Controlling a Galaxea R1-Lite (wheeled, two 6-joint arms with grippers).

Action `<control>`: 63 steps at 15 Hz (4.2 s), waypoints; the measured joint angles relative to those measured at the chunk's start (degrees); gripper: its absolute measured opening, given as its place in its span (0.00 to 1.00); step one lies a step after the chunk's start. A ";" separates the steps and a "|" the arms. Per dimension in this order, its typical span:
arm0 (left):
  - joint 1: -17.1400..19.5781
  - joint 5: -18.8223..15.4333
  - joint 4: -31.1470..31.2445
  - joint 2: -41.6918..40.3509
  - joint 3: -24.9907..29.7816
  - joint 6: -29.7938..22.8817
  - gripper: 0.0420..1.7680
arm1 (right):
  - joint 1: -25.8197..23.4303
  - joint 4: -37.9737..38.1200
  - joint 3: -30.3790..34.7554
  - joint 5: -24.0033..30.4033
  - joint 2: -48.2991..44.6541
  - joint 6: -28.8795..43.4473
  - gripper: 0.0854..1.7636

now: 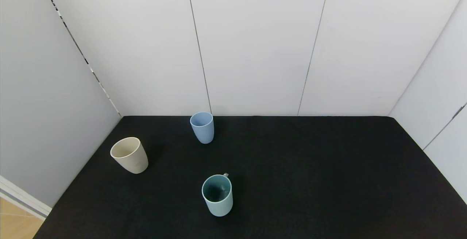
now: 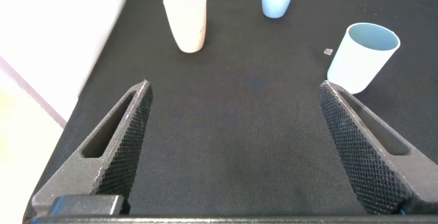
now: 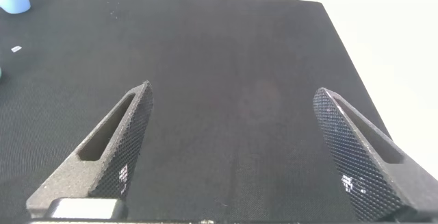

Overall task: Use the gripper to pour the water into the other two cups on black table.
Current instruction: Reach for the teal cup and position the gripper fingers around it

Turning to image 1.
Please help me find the teal plastic cup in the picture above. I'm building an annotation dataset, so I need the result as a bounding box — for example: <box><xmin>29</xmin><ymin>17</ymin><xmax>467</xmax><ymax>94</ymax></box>
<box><xmin>202</xmin><ymin>174</ymin><xmax>233</xmax><ymax>217</ymax></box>

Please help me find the light blue plastic cup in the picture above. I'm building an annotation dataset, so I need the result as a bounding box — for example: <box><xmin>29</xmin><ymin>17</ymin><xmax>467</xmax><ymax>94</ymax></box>
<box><xmin>190</xmin><ymin>112</ymin><xmax>215</xmax><ymax>144</ymax></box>

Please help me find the beige plastic cup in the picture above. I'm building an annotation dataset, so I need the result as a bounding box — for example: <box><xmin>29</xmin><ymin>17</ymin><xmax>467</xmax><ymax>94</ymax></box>
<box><xmin>110</xmin><ymin>137</ymin><xmax>149</xmax><ymax>174</ymax></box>

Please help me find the white baseboard strip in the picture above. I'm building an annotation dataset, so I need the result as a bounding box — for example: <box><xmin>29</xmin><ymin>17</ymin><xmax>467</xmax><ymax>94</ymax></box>
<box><xmin>0</xmin><ymin>175</ymin><xmax>52</xmax><ymax>220</ymax></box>

